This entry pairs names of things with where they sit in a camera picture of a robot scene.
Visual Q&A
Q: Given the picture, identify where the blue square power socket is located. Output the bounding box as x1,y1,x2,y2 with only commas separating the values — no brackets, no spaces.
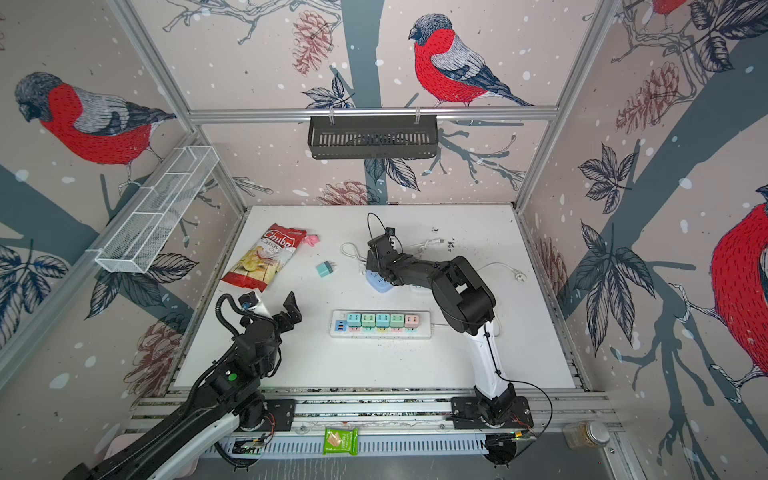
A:
365,270,393,293

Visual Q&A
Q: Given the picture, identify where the green charger plug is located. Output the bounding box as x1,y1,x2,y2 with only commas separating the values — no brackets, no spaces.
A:
389,313,405,329
361,313,376,328
316,261,334,278

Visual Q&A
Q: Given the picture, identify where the white multicolour power strip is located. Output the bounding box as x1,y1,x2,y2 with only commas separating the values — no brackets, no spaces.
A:
329,310,432,340

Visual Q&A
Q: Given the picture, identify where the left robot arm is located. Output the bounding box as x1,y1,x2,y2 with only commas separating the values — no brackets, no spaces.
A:
65,293,302,479

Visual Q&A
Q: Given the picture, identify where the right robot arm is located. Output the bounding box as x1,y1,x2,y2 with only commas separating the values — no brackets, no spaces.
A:
366,228,533,430

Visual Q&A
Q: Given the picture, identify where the red chips bag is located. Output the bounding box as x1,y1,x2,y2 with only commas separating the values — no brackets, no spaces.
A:
222,224,307,292

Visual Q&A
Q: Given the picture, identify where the pink pig toy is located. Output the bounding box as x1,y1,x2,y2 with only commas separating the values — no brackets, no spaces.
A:
303,234,320,247

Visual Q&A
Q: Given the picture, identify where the green snack packet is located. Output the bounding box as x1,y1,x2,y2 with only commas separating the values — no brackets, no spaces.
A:
323,428,359,456

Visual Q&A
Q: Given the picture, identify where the clear jar with lid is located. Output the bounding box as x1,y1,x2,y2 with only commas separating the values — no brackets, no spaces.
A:
562,421,610,450

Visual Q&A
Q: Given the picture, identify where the white square socket cable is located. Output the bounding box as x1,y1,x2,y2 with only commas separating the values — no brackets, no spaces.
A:
407,238,448,256

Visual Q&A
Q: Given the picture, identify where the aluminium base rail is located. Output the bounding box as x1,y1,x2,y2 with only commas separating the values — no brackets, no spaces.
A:
125,388,619,460

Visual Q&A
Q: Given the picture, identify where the black wall basket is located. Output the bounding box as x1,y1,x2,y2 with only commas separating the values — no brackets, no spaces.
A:
307,115,439,160

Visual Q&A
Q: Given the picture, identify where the white wire wall basket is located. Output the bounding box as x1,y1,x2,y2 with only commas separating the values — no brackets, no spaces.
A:
95,145,219,273

